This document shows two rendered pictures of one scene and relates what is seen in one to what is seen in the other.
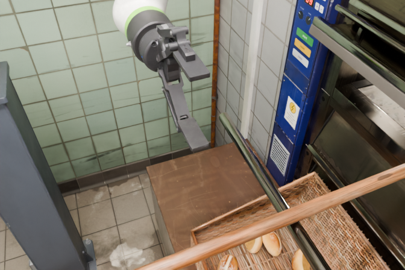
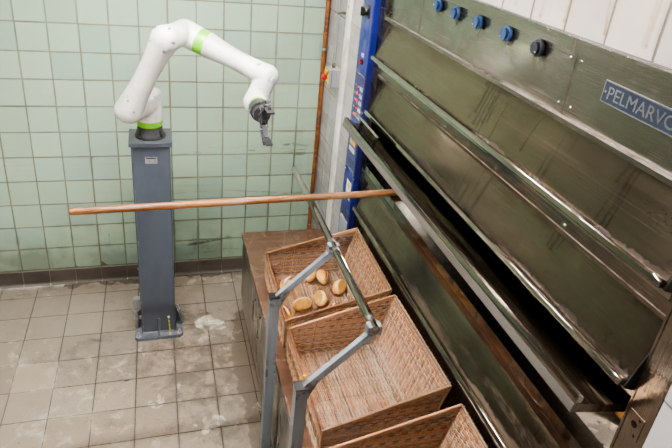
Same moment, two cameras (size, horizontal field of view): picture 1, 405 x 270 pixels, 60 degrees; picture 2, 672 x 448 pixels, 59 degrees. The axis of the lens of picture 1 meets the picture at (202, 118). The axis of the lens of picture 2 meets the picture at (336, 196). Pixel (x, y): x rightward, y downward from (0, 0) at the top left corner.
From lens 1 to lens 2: 1.96 m
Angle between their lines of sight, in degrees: 16
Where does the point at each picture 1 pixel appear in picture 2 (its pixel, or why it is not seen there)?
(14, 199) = (150, 221)
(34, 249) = (146, 275)
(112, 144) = (213, 233)
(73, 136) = (183, 216)
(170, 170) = (260, 237)
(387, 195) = (381, 223)
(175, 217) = (257, 260)
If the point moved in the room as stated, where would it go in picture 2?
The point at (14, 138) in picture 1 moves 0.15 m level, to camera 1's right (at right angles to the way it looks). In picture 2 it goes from (166, 173) to (195, 176)
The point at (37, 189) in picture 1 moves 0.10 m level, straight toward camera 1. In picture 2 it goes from (166, 217) to (172, 226)
